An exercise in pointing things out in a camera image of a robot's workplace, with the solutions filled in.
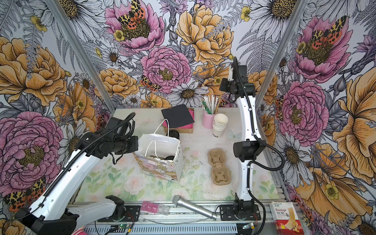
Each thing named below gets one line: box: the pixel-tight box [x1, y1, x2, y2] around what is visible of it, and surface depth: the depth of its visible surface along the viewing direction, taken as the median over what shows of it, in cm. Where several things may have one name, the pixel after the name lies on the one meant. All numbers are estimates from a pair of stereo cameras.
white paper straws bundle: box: [203, 94, 219, 115], surface depth 104 cm
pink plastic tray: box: [140, 201, 171, 216], surface depth 76 cm
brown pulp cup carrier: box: [207, 148, 232, 186], surface depth 87 cm
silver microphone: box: [172, 195, 218, 220], surface depth 76 cm
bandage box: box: [269, 201, 306, 235], surface depth 71 cm
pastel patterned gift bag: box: [133, 118, 185, 183], surface depth 75 cm
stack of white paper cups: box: [212, 113, 229, 139], surface depth 96 cm
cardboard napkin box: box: [163, 107, 195, 134], surface depth 106 cm
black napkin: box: [161, 104, 195, 129], surface depth 116 cm
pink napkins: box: [162, 109, 194, 129], surface depth 108 cm
